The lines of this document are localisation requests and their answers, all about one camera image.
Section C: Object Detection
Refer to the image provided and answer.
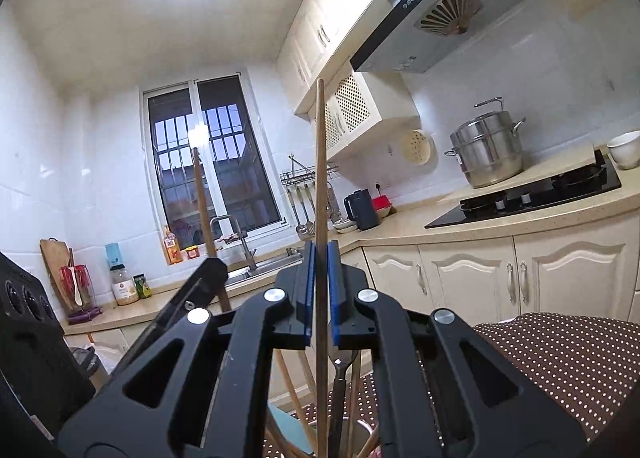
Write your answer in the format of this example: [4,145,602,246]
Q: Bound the orange bottle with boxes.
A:
[162,225,183,265]

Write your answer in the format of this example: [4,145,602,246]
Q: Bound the trash bin with white bag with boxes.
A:
[70,340,131,379]

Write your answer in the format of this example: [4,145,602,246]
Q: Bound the purple cloth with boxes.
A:
[67,307,103,325]

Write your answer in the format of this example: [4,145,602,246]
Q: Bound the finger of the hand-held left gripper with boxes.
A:
[107,258,229,385]

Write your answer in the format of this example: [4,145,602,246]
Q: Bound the stainless steel sink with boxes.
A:
[225,248,303,286]

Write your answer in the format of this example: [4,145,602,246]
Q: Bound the light blue knife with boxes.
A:
[267,405,313,458]

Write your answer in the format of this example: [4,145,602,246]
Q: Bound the stainless steel steamer pot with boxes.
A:
[444,96,527,189]

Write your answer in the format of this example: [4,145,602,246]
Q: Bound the white label jar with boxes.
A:
[110,264,140,306]

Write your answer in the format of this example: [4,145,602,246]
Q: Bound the leaning wooden chopping board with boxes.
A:
[40,238,76,309]

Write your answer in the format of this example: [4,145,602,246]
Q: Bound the wire utensil rack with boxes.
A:
[280,154,340,186]

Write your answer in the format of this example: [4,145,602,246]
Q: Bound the black kettle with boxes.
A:
[343,189,381,231]

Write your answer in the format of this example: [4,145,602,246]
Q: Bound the round cream colander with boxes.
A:
[401,129,432,165]

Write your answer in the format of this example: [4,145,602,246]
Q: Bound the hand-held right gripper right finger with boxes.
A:
[327,240,586,458]

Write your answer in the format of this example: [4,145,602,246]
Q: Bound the black-handled metal spoon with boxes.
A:
[327,349,361,458]

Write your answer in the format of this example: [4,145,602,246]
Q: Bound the brown polka dot tablecloth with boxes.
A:
[262,313,640,458]

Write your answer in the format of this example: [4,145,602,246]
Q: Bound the grey range hood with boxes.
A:
[350,0,546,74]

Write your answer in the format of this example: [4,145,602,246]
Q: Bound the hanging metal skimmer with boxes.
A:
[326,183,342,223]

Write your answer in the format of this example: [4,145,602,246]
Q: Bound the hanging metal spatula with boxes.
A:
[298,185,316,235]

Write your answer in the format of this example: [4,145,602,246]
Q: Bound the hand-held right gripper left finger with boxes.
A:
[57,240,317,458]

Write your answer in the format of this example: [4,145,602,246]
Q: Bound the white bowl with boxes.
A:
[607,130,640,170]

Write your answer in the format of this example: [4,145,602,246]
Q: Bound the pile of wooden chopsticks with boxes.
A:
[265,350,382,458]

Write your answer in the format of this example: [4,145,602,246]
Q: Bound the barred window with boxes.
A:
[142,75,288,249]

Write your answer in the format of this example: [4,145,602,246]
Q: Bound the cream base cabinets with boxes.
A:
[65,218,640,389]

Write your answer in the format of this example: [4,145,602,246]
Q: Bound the long wooden chopstick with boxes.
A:
[192,145,232,313]
[312,78,331,458]

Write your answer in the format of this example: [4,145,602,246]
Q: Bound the cream upper wall cabinets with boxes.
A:
[275,0,436,88]

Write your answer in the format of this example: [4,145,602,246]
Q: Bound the black glass gas stove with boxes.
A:
[424,150,622,229]

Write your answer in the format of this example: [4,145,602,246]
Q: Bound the metal faucet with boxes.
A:
[210,214,258,271]

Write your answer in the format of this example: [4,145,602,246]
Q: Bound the clear holder with red tools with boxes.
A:
[60,263,98,313]

